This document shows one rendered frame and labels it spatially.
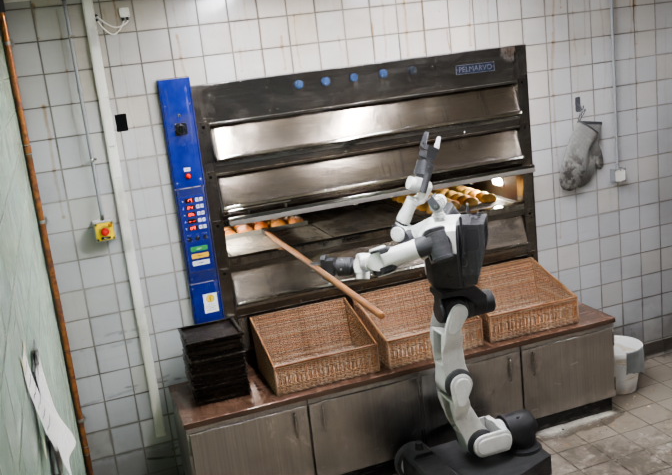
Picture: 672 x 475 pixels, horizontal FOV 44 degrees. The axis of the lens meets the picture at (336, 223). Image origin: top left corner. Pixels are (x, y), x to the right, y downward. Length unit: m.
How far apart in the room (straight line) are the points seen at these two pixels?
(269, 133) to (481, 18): 1.37
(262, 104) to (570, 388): 2.30
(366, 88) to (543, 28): 1.13
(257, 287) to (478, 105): 1.62
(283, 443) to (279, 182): 1.34
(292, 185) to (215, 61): 0.76
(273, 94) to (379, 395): 1.64
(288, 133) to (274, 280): 0.80
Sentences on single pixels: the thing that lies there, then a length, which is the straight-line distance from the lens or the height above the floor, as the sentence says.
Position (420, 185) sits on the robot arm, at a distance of 4.07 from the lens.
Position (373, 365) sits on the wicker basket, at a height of 0.62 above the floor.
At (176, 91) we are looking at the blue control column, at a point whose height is 2.09.
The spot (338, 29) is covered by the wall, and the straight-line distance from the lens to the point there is 4.47.
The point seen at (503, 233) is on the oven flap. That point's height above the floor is 1.02.
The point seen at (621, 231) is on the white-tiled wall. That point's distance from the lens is 5.49.
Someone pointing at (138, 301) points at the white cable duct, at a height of 1.06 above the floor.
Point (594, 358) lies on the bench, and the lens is 4.89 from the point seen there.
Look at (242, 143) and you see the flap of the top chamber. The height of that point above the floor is 1.78.
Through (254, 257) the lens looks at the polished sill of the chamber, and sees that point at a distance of 4.45.
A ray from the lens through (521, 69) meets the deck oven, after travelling 4.96.
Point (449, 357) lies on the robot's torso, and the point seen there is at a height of 0.76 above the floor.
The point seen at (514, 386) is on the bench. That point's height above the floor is 0.33.
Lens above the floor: 2.27
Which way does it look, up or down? 13 degrees down
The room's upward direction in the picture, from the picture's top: 6 degrees counter-clockwise
